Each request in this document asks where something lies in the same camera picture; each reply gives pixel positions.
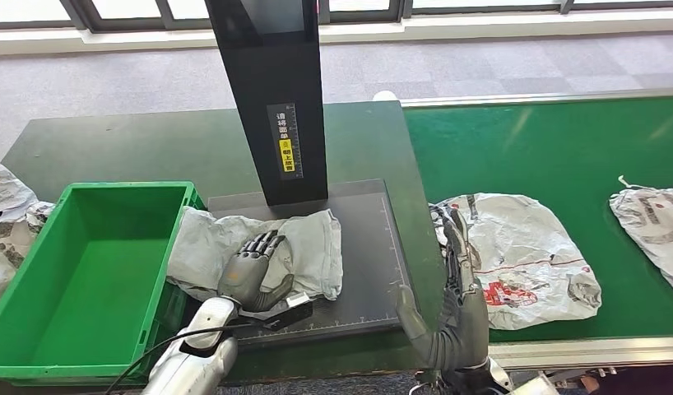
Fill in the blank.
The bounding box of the dark window frame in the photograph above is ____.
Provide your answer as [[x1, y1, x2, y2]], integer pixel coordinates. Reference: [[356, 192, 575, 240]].
[[0, 0, 673, 32]]

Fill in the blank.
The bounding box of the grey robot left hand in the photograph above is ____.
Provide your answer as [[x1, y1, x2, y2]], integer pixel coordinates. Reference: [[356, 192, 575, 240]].
[[217, 230, 295, 313]]

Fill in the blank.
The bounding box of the black scanner base plate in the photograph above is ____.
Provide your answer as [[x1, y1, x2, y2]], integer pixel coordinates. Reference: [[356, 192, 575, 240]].
[[205, 179, 413, 347]]

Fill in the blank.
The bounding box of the crumpled printed parcel bag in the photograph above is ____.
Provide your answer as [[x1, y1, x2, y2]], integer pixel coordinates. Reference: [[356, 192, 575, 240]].
[[0, 202, 55, 306], [0, 161, 39, 222]]

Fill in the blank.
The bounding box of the thin aluminium conveyor rail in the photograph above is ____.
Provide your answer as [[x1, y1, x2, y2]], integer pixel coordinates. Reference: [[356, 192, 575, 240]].
[[400, 86, 673, 109]]

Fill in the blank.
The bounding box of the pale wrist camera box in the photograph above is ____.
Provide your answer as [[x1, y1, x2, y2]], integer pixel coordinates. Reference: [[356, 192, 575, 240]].
[[262, 292, 314, 332], [510, 373, 560, 395]]

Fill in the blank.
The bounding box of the wide aluminium conveyor rail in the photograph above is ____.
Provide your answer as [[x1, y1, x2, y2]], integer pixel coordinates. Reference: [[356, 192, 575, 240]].
[[489, 337, 673, 373]]

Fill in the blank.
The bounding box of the plain grey parcel bag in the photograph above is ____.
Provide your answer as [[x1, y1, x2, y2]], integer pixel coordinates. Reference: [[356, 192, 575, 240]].
[[166, 206, 344, 320]]

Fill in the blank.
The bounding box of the black and yellow column label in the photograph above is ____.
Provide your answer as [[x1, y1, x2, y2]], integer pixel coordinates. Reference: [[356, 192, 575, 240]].
[[267, 102, 305, 180]]

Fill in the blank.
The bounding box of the metal conveyor support bracket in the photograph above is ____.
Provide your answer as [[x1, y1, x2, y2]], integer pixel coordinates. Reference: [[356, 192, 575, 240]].
[[543, 368, 618, 395]]

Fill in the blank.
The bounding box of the black scanner machine column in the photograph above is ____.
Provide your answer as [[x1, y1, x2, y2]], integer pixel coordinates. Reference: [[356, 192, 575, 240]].
[[204, 0, 329, 207]]

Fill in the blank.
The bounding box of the white parcel bag red print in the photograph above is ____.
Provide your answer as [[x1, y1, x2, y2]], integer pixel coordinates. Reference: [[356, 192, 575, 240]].
[[609, 175, 673, 302], [429, 192, 603, 332]]

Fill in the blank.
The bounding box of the green conveyor belt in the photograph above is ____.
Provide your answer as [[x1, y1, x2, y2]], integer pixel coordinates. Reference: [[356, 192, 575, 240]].
[[404, 95, 673, 345]]

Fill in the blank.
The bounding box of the white window sill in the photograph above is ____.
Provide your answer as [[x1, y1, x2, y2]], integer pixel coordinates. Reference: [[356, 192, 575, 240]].
[[0, 7, 673, 56]]

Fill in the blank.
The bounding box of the dark green table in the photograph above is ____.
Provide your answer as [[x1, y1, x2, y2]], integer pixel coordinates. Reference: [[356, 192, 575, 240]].
[[1, 100, 474, 383]]

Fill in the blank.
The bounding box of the green plastic crate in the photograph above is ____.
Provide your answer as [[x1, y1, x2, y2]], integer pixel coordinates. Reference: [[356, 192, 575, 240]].
[[0, 181, 207, 387]]

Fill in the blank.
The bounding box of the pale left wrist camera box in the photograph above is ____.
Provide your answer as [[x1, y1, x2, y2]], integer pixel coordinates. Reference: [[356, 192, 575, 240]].
[[262, 292, 314, 332]]

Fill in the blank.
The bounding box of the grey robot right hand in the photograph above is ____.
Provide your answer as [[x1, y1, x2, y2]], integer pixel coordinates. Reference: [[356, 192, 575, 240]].
[[396, 206, 490, 360]]

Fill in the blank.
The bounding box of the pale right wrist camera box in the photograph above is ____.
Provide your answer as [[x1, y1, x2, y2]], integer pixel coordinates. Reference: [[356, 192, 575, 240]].
[[510, 373, 560, 395]]

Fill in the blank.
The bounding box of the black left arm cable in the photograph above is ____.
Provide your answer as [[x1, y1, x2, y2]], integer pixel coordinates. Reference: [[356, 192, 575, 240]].
[[104, 321, 272, 395]]

